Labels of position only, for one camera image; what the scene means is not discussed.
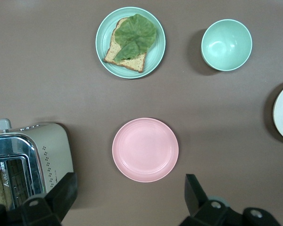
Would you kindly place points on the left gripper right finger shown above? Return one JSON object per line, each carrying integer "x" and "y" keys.
{"x": 198, "y": 207}

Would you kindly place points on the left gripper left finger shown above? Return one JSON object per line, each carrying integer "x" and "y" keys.
{"x": 56, "y": 202}

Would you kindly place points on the pink shallow plate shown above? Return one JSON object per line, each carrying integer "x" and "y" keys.
{"x": 145, "y": 149}

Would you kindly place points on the beige chrome toaster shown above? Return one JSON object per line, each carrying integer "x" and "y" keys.
{"x": 54, "y": 146}

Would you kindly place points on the brown tablecloth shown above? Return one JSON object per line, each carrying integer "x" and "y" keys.
{"x": 61, "y": 70}

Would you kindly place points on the green plate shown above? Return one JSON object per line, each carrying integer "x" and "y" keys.
{"x": 155, "y": 58}

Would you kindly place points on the brown bread slice under lettuce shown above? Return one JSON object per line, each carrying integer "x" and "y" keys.
{"x": 132, "y": 64}

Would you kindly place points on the green bowl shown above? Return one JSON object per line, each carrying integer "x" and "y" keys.
{"x": 226, "y": 44}

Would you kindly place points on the green lettuce leaf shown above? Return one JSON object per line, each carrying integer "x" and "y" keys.
{"x": 134, "y": 33}

